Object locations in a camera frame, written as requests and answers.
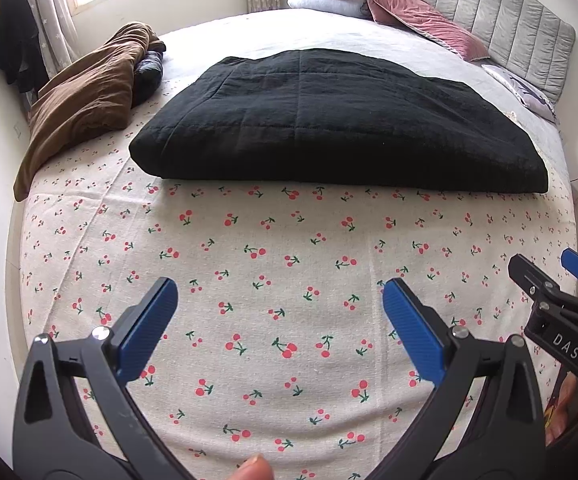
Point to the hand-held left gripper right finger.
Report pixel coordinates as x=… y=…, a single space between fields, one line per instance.
x=414 y=330

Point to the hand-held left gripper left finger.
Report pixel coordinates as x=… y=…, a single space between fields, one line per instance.
x=149 y=330

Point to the black quilted coat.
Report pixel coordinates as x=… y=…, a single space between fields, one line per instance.
x=319 y=120

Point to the dark hanging clothes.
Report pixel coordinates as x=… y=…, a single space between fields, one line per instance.
x=14 y=35

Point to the person's right hand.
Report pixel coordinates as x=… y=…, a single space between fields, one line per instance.
x=566 y=410

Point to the person's left hand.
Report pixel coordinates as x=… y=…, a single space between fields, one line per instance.
x=254 y=469

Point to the cherry print bed sheet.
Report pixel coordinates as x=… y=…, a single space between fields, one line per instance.
x=269 y=240

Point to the printed pillow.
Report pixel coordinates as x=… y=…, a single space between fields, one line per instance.
x=524 y=92

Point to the brown garment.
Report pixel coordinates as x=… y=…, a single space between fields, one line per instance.
x=84 y=100

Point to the grey padded headboard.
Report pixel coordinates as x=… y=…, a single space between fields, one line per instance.
x=519 y=35

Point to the dark blue cushion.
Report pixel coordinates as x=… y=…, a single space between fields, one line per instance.
x=146 y=77

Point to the light blue pillow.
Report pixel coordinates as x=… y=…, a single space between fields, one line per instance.
x=324 y=6

